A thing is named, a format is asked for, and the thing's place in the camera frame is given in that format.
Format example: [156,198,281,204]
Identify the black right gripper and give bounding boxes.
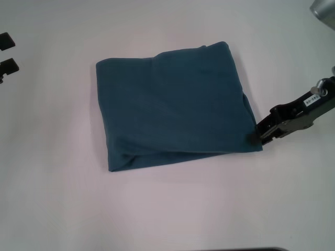
[247,75,335,146]

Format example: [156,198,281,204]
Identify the teal blue printed t-shirt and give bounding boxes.
[95,41,263,173]

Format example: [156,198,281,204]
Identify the silver metal cable connector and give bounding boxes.
[311,79,329,96]

